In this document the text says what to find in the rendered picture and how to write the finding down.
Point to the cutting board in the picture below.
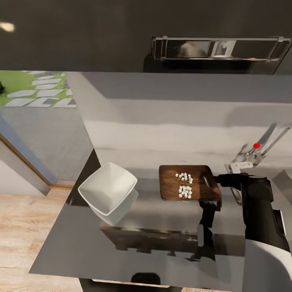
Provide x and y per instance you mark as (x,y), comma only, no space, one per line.
(171,185)

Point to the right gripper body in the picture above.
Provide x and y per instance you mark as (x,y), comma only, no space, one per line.
(228,180)

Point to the drop in sink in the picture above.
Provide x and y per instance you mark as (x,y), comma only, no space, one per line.
(280,178)

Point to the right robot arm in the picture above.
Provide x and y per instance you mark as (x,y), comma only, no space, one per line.
(268,260)

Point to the bowl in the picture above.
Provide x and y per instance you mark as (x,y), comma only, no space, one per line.
(107,188)

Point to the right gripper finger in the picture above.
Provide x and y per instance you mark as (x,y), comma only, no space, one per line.
(217,179)

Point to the fixed window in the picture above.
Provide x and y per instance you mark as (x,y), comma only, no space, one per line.
(41,124)

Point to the cabinet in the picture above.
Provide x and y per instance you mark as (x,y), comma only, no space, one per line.
(147,36)

